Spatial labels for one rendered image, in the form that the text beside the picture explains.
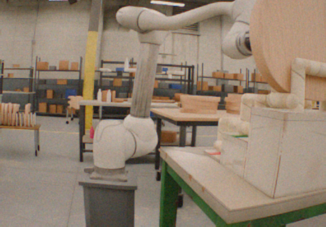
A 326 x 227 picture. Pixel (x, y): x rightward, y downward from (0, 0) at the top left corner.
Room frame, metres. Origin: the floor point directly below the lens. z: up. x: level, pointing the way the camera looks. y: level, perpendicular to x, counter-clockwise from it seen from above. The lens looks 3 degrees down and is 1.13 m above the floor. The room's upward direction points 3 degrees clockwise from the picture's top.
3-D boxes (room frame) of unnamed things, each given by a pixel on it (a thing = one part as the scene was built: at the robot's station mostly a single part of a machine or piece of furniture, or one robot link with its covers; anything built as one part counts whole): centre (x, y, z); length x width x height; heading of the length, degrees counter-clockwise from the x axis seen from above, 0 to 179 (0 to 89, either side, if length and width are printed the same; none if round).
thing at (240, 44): (0.92, -0.29, 1.31); 0.09 x 0.06 x 0.09; 101
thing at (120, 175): (1.34, 0.26, 0.73); 0.22 x 0.18 x 0.06; 95
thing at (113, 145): (1.35, 0.24, 0.87); 0.18 x 0.16 x 0.22; 144
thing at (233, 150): (0.73, -0.31, 0.98); 0.27 x 0.16 x 0.09; 102
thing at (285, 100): (0.56, -0.25, 1.12); 0.11 x 0.03 x 0.03; 12
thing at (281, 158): (0.58, -0.34, 1.02); 0.27 x 0.15 x 0.17; 102
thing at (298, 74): (0.52, -0.27, 1.15); 0.03 x 0.03 x 0.09
